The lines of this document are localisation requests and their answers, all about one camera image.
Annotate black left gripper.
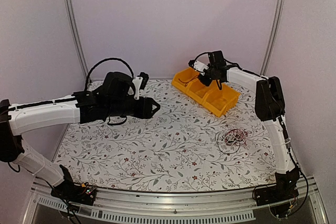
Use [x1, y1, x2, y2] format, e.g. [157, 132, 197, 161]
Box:
[107, 97, 161, 120]

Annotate dark red cable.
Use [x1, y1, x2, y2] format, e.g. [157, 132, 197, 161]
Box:
[177, 76, 199, 88]

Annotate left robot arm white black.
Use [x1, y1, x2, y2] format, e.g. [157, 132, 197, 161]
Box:
[1, 72, 161, 200]

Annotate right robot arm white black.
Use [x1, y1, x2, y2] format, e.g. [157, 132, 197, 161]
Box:
[188, 50, 300, 201]

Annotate yellow bin middle compartment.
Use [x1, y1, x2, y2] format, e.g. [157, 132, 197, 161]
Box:
[186, 78, 223, 105]

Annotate yellow bin compartment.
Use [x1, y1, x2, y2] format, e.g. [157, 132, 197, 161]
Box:
[202, 85, 240, 117]
[186, 78, 223, 105]
[171, 67, 205, 97]

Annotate yellow bin far compartment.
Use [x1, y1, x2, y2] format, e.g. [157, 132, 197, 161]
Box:
[171, 67, 205, 97]

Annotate yellow bin near compartment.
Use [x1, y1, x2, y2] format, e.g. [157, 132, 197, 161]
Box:
[202, 85, 240, 117]

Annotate floral patterned table mat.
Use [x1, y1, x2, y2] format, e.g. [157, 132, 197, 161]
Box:
[54, 80, 275, 192]

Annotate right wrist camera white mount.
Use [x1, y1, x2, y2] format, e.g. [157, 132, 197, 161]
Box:
[188, 60, 208, 74]

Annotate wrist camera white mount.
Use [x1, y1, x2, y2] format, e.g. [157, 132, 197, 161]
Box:
[188, 60, 208, 74]
[128, 72, 149, 100]

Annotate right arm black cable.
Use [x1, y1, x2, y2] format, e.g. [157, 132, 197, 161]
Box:
[194, 51, 211, 63]

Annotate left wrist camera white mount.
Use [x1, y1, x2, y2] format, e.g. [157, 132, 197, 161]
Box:
[128, 72, 149, 100]

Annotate white thin cable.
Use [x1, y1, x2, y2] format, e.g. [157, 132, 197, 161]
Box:
[223, 131, 249, 146]

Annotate black thin cable tangle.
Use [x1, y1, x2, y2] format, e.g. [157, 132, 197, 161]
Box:
[214, 129, 253, 155]

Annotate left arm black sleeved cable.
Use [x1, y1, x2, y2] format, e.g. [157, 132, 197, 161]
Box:
[84, 57, 134, 91]

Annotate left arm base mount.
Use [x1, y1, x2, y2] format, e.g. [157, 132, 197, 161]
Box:
[51, 165, 97, 206]

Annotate right aluminium frame post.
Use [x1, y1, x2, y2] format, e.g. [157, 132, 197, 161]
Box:
[260, 0, 285, 76]

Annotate aluminium frame post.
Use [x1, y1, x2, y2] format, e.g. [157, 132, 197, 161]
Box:
[64, 0, 89, 79]
[260, 0, 285, 76]

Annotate aluminium front rail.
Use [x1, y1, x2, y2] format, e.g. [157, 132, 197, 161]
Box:
[23, 177, 332, 223]

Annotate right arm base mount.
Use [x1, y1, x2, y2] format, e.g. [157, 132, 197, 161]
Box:
[252, 170, 300, 219]

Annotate left aluminium frame post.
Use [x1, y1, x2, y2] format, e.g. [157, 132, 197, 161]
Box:
[64, 0, 89, 79]

